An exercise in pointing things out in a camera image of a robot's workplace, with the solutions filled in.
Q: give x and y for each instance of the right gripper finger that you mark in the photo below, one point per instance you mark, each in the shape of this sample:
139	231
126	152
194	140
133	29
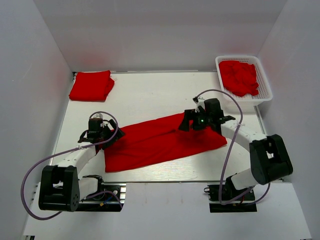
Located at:
186	125
190	114

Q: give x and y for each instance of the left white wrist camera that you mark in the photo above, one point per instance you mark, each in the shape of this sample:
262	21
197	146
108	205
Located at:
97	116

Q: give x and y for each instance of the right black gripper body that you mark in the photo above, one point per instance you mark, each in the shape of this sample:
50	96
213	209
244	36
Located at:
204	121

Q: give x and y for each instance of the red t shirt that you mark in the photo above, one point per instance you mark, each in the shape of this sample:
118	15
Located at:
92	86
157	141

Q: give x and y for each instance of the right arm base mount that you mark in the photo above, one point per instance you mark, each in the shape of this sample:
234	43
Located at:
243	204

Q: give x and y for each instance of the white plastic basket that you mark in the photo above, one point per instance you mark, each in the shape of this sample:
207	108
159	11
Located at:
247	102

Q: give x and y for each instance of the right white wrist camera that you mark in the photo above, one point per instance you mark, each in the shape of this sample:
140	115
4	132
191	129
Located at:
198	101

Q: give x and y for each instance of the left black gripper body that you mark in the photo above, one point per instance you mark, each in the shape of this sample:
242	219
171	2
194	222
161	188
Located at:
107	134

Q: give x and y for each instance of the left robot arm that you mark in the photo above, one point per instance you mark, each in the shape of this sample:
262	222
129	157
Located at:
61	188

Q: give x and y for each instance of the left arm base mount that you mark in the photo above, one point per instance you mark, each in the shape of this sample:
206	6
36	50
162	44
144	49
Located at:
110	200

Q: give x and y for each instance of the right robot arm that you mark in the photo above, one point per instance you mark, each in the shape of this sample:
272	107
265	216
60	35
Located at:
268	155

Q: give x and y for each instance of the folded red t shirt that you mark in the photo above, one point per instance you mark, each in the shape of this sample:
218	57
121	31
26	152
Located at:
92	86

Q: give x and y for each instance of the red shirts pile in basket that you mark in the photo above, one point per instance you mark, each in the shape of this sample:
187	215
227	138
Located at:
239	78

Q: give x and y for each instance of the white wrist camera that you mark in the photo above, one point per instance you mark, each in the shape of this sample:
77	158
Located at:
97	116
198	101

